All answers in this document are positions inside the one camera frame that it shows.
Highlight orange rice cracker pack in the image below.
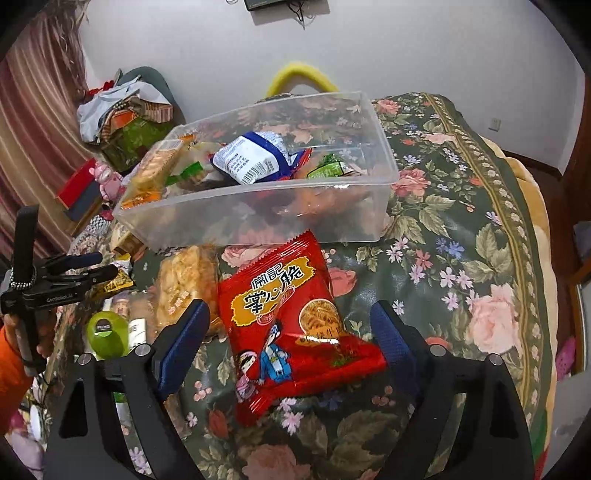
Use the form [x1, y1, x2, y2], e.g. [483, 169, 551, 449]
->
[120, 135, 193, 210]

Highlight red noodle snack bag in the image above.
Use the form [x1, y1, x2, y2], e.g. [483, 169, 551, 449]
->
[218, 231, 386, 426]

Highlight blue white snack bag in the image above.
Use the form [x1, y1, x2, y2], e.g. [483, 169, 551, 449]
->
[211, 131, 304, 185]

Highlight left hand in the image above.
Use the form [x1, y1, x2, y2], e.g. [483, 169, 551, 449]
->
[4, 308, 59, 361]

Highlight red gift box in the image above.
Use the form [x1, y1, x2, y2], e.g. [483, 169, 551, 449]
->
[56, 158, 100, 210]

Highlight pink plush toy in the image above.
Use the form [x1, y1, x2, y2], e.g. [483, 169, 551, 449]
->
[90, 160, 125, 204]

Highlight crispy rice cake pack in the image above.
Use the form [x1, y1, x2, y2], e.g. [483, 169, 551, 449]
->
[155, 245, 221, 336]

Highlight striped red curtain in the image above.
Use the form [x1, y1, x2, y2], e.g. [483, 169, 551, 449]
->
[1, 1, 92, 257]

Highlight pile of clothes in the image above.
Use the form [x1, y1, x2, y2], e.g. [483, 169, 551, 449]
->
[76, 66, 185, 173]

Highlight dark floral blanket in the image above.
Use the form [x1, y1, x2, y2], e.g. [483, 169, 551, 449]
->
[41, 91, 562, 480]

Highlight orange fried snack bag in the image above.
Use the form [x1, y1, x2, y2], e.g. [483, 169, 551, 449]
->
[271, 183, 369, 223]

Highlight clear plastic storage bin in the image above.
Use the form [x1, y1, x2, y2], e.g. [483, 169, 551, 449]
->
[115, 92, 399, 249]

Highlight green snack packet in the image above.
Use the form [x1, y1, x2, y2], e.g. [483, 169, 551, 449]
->
[305, 153, 360, 179]

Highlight yellow foam tube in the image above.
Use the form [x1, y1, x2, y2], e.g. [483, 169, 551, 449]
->
[266, 62, 339, 97]

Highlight small wall monitor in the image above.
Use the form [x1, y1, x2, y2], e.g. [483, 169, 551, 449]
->
[245, 0, 286, 12]

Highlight white wall socket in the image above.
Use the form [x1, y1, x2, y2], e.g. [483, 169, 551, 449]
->
[489, 118, 501, 132]

